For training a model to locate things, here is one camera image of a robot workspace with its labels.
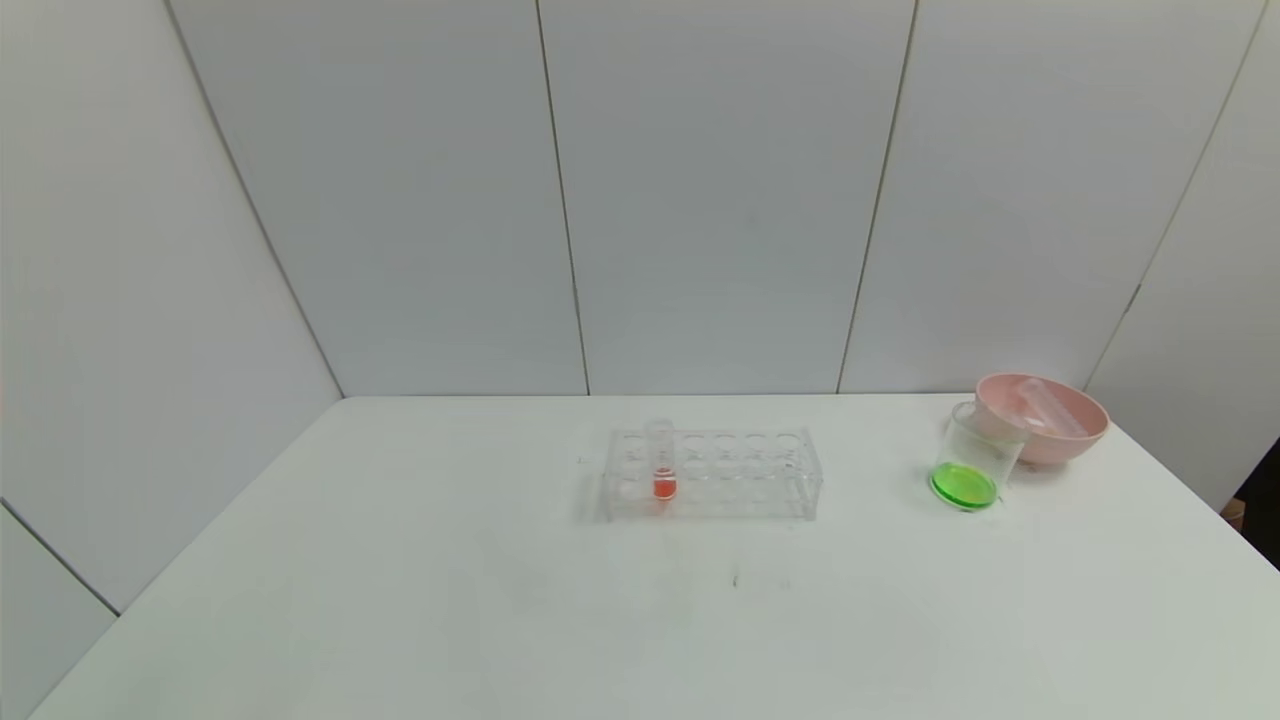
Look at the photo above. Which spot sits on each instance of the clear plastic test tube rack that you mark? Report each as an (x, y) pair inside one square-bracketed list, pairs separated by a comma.
[(710, 505)]

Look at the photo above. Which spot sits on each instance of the pink bowl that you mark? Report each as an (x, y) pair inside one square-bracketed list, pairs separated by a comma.
[(1055, 450)]

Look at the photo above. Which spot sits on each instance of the test tube with red pigment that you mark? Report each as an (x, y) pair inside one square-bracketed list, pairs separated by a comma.
[(664, 486)]

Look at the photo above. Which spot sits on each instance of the test tube with blue pigment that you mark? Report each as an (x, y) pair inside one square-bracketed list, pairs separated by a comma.
[(1055, 408)]

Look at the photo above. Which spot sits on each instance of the clear glass beaker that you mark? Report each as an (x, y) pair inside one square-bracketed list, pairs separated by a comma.
[(965, 485)]

